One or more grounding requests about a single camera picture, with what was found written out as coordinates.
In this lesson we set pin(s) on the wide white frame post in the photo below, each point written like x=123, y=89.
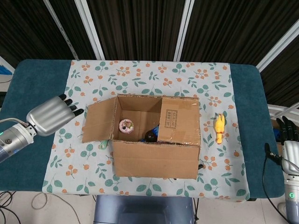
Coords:
x=90, y=28

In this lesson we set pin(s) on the thin white frame post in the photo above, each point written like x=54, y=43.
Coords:
x=60, y=28

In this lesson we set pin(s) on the dark blue plastic bag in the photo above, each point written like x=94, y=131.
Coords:
x=277, y=135

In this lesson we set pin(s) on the white and blue object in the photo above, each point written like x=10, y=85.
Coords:
x=4, y=68

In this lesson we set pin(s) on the teal table cover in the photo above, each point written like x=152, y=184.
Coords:
x=35, y=81

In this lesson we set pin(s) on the brown cardboard box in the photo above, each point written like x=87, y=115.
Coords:
x=154, y=161

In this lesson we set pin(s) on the floral print tablecloth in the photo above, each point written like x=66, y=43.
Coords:
x=81, y=79

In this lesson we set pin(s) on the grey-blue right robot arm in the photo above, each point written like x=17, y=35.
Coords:
x=292, y=207

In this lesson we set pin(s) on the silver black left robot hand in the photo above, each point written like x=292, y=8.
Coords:
x=46, y=116

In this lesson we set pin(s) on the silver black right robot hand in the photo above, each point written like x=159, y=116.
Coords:
x=292, y=156

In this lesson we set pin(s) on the slanted white frame beam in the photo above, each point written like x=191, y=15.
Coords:
x=275, y=51

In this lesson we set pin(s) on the yellow rubber chicken toy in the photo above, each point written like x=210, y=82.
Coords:
x=219, y=128

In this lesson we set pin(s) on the pink donut toy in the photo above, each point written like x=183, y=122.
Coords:
x=126, y=126

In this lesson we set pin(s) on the white metal rack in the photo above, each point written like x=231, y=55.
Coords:
x=278, y=107

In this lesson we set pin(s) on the white shoe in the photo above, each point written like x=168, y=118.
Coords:
x=281, y=206

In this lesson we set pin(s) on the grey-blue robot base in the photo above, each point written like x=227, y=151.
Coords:
x=144, y=210

